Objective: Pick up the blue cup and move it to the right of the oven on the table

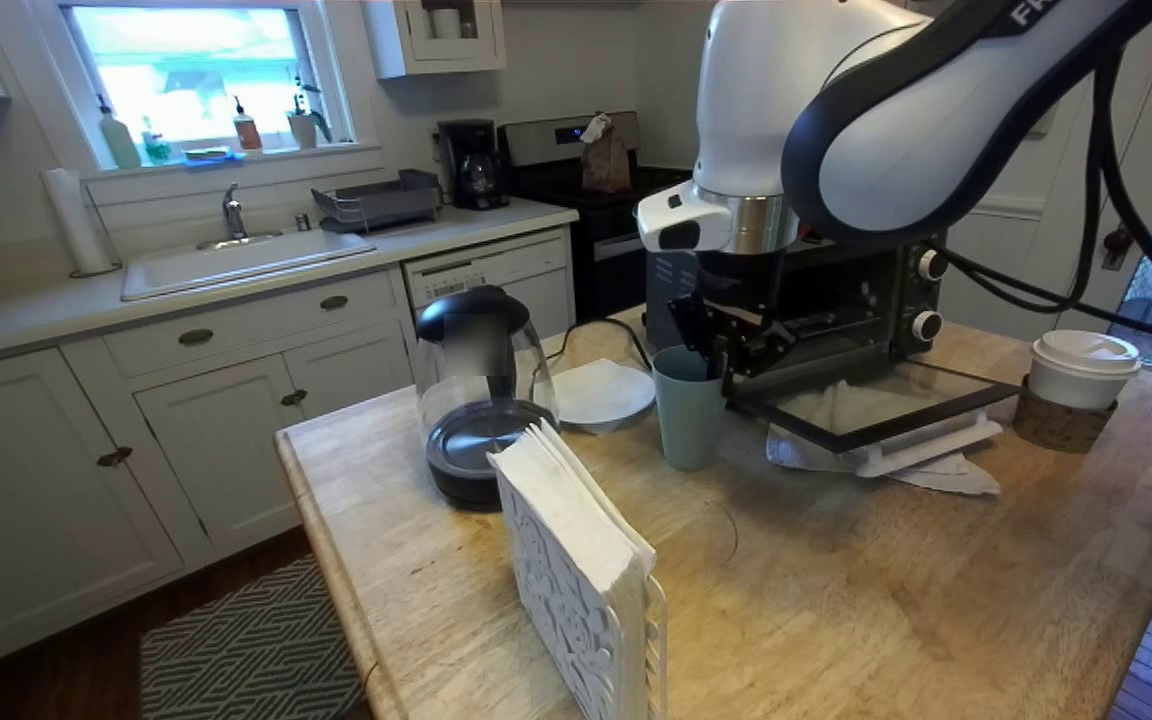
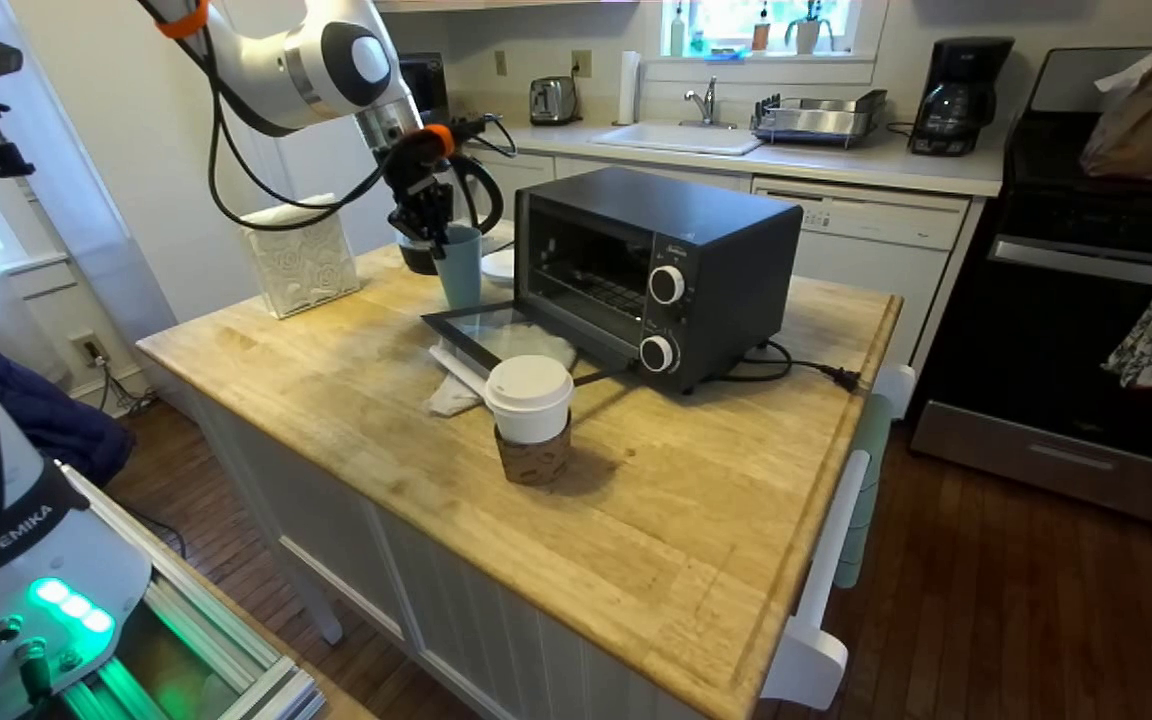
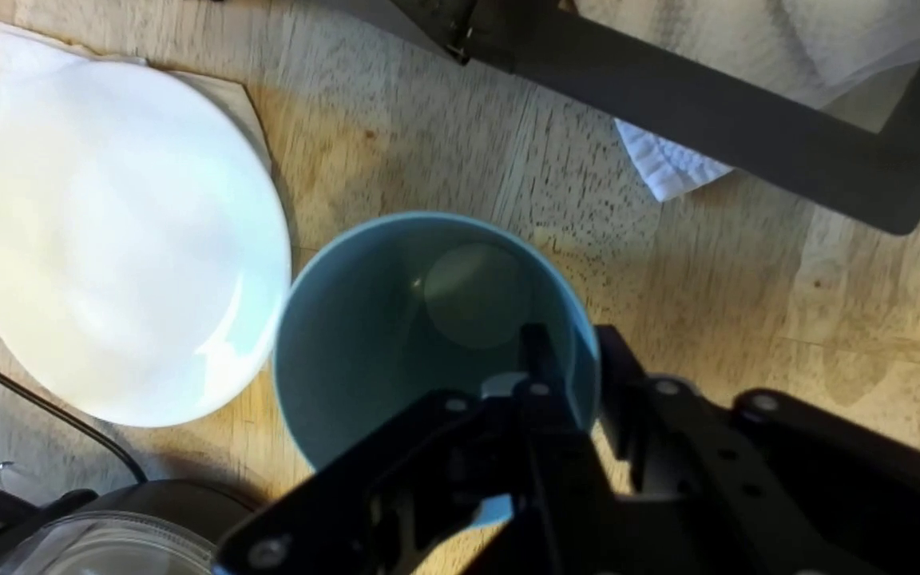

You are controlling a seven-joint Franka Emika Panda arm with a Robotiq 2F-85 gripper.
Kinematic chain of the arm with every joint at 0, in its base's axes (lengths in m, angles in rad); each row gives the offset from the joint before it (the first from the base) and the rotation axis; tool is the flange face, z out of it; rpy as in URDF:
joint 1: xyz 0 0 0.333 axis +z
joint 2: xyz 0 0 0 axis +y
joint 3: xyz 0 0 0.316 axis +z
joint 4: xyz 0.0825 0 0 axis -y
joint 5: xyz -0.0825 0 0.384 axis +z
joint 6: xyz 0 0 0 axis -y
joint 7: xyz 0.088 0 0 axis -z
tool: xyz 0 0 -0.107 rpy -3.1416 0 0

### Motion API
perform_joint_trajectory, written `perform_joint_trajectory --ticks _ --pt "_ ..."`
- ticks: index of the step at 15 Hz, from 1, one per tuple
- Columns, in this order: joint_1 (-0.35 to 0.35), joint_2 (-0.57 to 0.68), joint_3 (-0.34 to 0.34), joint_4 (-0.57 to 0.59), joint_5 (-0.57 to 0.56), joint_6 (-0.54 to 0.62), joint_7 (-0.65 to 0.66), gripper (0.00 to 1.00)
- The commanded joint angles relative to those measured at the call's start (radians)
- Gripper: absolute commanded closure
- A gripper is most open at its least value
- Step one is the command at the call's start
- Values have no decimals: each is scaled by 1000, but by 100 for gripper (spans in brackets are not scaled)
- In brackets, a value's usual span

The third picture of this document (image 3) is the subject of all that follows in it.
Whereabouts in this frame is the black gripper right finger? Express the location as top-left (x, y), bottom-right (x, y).
top-left (592, 323), bottom-right (920, 575)

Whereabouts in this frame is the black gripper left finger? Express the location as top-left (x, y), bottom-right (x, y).
top-left (213, 318), bottom-right (633, 575)

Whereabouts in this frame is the blue cup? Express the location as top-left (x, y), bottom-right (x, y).
top-left (269, 207), bottom-right (604, 530)

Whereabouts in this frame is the black toaster oven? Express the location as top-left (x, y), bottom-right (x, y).
top-left (388, 0), bottom-right (920, 239)

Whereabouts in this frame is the glass electric kettle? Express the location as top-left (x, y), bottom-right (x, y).
top-left (0, 472), bottom-right (261, 575)

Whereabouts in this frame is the white plate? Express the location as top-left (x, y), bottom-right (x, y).
top-left (0, 57), bottom-right (298, 432)

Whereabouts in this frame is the black power cable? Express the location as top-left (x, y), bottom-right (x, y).
top-left (0, 333), bottom-right (151, 488)

